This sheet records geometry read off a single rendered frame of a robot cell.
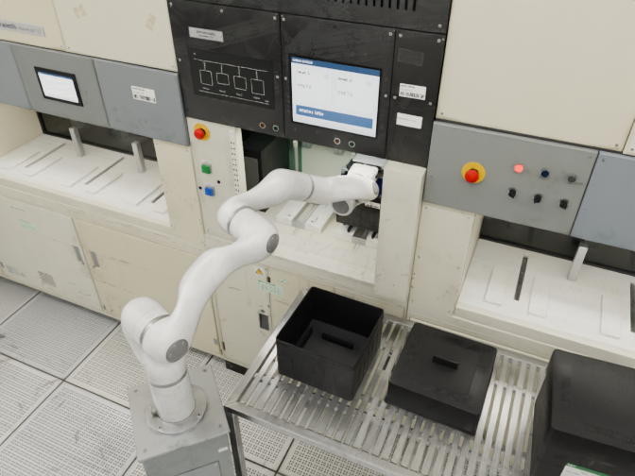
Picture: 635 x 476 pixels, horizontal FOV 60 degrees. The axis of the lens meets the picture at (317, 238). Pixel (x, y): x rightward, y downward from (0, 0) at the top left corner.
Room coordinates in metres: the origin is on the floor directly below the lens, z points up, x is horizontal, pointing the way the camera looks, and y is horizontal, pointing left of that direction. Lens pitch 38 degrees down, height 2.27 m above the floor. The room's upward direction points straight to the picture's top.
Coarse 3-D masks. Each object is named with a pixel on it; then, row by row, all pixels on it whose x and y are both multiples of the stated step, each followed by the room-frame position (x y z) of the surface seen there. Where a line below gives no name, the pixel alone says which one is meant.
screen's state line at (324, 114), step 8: (296, 112) 1.63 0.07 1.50; (304, 112) 1.62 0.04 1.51; (312, 112) 1.61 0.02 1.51; (320, 112) 1.59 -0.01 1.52; (328, 112) 1.58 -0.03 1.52; (336, 112) 1.57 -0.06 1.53; (328, 120) 1.58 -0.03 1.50; (336, 120) 1.57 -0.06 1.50; (344, 120) 1.56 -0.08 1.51; (352, 120) 1.55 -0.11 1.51; (360, 120) 1.54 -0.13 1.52; (368, 120) 1.53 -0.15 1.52
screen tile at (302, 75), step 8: (296, 72) 1.63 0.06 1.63; (304, 72) 1.62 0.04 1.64; (312, 72) 1.61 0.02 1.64; (320, 72) 1.59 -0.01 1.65; (328, 72) 1.58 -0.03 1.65; (296, 80) 1.63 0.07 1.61; (304, 80) 1.62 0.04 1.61; (312, 80) 1.61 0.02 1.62; (320, 80) 1.59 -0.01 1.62; (328, 80) 1.58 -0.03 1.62; (296, 88) 1.63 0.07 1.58; (328, 88) 1.58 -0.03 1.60; (296, 96) 1.63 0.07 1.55; (304, 96) 1.62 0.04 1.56; (312, 96) 1.61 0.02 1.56; (320, 96) 1.59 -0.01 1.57; (328, 96) 1.58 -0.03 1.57; (320, 104) 1.59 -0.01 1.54; (328, 104) 1.58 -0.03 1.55
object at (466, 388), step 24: (408, 336) 1.26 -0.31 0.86; (432, 336) 1.26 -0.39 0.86; (456, 336) 1.26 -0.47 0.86; (408, 360) 1.15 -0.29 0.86; (432, 360) 1.15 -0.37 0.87; (456, 360) 1.15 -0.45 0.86; (480, 360) 1.15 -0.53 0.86; (408, 384) 1.06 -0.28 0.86; (432, 384) 1.06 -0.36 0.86; (456, 384) 1.06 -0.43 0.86; (480, 384) 1.06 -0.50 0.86; (408, 408) 1.04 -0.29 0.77; (432, 408) 1.01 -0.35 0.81; (456, 408) 0.98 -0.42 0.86; (480, 408) 0.97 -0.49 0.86
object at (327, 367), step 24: (312, 288) 1.42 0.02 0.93; (312, 312) 1.42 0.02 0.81; (336, 312) 1.38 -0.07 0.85; (360, 312) 1.35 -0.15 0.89; (288, 336) 1.26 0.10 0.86; (312, 336) 1.34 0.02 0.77; (336, 336) 1.34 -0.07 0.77; (360, 336) 1.34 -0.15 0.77; (288, 360) 1.16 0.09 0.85; (312, 360) 1.13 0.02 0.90; (336, 360) 1.23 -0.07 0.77; (360, 360) 1.11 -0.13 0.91; (312, 384) 1.13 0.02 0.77; (336, 384) 1.09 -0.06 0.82
